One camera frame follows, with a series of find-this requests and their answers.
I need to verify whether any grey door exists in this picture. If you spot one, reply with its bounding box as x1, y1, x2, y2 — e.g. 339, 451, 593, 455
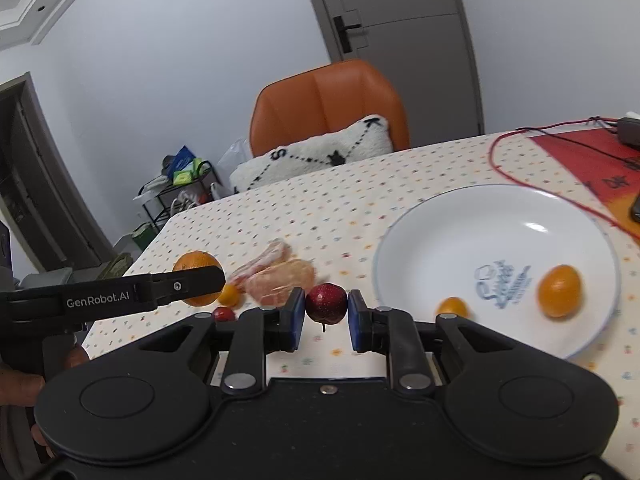
296, 0, 485, 151

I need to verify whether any red cable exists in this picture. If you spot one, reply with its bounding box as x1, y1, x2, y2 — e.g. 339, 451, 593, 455
489, 117, 640, 241

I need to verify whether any person's left hand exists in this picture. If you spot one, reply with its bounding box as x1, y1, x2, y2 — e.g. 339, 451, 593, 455
0, 345, 92, 462

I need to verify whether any dotted white tablecloth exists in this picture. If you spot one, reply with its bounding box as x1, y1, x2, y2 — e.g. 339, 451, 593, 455
80, 119, 640, 480

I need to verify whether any orange leather chair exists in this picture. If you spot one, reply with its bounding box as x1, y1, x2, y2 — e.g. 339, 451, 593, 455
249, 58, 411, 158

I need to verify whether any white plastic bag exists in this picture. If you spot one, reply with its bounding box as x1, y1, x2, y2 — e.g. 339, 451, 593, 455
215, 138, 254, 197

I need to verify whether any medium orange tangerine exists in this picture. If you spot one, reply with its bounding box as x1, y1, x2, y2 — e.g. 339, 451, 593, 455
537, 264, 584, 319

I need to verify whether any white plate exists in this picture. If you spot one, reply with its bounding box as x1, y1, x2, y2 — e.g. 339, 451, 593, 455
373, 184, 622, 361

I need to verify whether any black cable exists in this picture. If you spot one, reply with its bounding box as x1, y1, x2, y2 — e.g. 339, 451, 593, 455
517, 119, 640, 170

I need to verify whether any small orange citrus fruit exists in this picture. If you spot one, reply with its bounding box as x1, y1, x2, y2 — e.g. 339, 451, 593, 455
436, 297, 470, 319
217, 284, 243, 308

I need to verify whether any black door handle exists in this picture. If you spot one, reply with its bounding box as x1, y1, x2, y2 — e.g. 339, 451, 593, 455
333, 9, 368, 54

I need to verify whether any large orange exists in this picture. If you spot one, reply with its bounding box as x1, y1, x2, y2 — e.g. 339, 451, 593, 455
172, 251, 224, 308

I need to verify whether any white fluffy patterned pillow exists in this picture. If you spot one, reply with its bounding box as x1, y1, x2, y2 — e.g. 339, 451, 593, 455
229, 114, 394, 195

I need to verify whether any red and orange mat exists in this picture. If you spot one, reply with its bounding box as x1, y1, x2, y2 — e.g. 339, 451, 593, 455
529, 128, 640, 242

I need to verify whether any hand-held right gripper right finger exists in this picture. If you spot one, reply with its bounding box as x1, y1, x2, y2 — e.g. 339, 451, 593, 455
348, 289, 532, 393

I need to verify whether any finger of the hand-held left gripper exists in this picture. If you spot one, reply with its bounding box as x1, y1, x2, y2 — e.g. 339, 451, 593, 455
150, 265, 226, 307

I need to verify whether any peeled pomelo segment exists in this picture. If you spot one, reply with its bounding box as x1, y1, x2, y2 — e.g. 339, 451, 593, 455
246, 259, 317, 307
227, 240, 296, 291

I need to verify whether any blue bag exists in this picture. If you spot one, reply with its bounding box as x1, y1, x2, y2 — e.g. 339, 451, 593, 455
168, 145, 197, 179

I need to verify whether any green packet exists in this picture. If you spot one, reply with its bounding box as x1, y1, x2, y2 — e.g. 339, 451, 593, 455
173, 159, 213, 186

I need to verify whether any black wire rack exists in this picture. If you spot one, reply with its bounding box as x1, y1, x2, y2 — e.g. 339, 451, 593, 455
134, 174, 222, 242

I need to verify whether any black power adapter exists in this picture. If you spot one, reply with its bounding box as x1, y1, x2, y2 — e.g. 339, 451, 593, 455
617, 116, 640, 150

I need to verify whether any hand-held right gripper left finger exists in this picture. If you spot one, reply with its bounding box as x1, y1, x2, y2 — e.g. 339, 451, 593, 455
134, 287, 307, 397

